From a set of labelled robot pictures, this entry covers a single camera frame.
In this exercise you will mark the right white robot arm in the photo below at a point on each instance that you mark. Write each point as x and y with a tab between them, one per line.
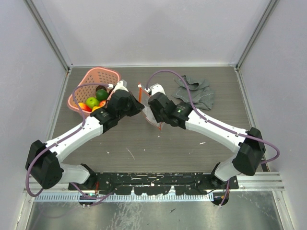
245	145

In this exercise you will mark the left aluminium frame post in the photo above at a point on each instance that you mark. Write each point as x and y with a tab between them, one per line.
45	24

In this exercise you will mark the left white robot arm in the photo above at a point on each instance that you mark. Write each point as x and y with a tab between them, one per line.
45	160

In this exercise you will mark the right aluminium frame post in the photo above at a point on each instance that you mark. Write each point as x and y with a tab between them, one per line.
257	31

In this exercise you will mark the red yellow mango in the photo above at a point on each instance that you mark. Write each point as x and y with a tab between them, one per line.
84	107

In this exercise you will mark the dark green avocado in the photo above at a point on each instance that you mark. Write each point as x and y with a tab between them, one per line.
101	94

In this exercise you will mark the green apple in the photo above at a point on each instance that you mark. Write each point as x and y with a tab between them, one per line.
92	102

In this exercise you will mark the grey cloth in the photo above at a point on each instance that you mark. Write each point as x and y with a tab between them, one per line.
201	93

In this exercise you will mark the aluminium frame post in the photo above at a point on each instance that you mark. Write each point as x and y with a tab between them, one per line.
45	24
257	31

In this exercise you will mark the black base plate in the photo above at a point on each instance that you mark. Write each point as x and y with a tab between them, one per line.
124	183

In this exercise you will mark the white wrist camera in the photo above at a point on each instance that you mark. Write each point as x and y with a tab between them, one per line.
154	89
120	85

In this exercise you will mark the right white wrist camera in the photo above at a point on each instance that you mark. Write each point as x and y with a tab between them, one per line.
154	89

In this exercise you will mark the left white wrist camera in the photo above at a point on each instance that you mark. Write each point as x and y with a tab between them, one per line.
120	85

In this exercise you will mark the yellow pear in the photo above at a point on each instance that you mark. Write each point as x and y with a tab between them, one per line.
95	108

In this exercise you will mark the clear zip top bag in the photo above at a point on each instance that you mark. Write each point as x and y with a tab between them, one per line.
143	98

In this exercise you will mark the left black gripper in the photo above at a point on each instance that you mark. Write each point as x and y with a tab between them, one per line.
137	106

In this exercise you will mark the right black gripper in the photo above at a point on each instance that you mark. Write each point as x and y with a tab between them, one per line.
159	119

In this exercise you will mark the slotted cable duct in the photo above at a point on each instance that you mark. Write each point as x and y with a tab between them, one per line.
171	197

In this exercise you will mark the pink plastic basket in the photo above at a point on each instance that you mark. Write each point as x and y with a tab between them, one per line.
96	78

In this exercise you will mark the red apple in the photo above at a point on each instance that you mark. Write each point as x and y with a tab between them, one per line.
102	103

